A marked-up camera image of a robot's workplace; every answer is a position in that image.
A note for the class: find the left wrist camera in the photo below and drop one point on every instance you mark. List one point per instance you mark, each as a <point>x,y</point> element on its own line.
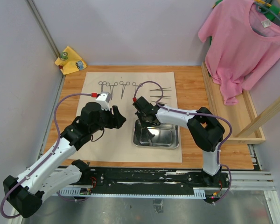
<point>103,99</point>

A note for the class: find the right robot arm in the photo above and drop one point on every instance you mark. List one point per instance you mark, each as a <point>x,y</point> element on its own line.
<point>207,132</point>

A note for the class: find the yellow printed cloth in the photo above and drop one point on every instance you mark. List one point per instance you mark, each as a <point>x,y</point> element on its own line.
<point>69,61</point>

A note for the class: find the steel surgical scissors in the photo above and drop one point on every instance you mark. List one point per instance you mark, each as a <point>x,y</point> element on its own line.
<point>102,84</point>

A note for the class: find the stainless steel tray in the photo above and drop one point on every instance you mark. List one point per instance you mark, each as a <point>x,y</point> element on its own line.
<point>165,136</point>

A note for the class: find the wooden pole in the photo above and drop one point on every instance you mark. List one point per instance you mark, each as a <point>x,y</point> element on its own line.
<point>255,126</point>

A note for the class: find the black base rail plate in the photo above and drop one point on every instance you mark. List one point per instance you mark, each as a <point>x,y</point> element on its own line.
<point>151,181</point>

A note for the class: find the beige cloth wrap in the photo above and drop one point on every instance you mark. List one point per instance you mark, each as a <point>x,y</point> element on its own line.
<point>116,145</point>

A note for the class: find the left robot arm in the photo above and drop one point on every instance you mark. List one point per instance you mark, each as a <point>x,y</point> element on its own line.
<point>30,189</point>

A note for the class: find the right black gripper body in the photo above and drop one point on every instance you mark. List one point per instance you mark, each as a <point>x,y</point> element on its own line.
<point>143,121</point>

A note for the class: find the steel surgical forceps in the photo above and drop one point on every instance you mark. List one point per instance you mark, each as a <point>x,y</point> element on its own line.
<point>162,89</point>

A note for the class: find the pink t-shirt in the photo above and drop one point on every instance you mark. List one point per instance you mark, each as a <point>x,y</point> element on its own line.
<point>244,46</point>

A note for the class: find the green clothes hanger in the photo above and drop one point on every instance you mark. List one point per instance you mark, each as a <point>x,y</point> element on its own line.
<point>266,7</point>

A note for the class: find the wooden tray frame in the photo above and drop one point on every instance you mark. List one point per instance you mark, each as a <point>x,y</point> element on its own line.
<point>239,115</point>

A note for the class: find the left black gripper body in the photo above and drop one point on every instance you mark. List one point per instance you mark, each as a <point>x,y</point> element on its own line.
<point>106,120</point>

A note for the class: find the steel hemostat clamp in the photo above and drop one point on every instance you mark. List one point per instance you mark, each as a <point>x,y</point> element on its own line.
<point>124,85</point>

